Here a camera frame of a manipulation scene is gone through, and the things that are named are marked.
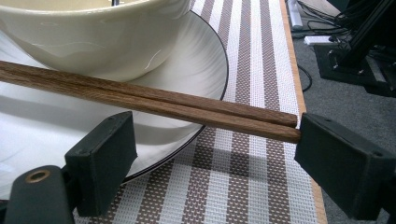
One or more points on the brown wooden chopstick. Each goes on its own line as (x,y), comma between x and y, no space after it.
(155,93)
(155,107)

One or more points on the striped woven placemat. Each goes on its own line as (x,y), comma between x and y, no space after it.
(249,174)

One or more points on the black metal stand base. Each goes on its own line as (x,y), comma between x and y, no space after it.
(364,59)

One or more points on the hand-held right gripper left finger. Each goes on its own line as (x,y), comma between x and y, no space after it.
(102,165)

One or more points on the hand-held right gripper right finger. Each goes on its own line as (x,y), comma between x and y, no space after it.
(342,168)

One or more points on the white power strip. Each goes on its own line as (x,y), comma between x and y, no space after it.
(317,39)

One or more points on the cream ceramic bowl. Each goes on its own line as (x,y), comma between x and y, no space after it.
(93,37)

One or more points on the white plate with dark rim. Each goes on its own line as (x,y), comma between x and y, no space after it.
(193,68)

